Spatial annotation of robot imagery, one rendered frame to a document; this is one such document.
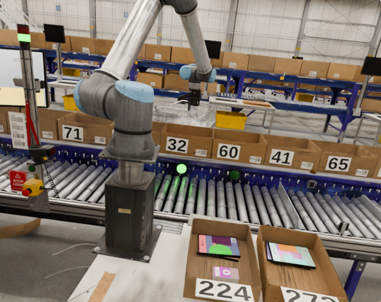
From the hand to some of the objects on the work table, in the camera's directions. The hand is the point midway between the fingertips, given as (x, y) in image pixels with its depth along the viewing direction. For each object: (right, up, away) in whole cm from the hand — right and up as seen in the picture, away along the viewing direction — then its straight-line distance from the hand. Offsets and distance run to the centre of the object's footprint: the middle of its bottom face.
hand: (188, 115), depth 199 cm
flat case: (+15, -72, -72) cm, 103 cm away
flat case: (+48, -75, -74) cm, 116 cm away
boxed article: (+15, -79, -90) cm, 121 cm away
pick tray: (+14, -77, -81) cm, 112 cm away
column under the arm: (-27, -68, -71) cm, 102 cm away
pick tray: (+46, -80, -82) cm, 123 cm away
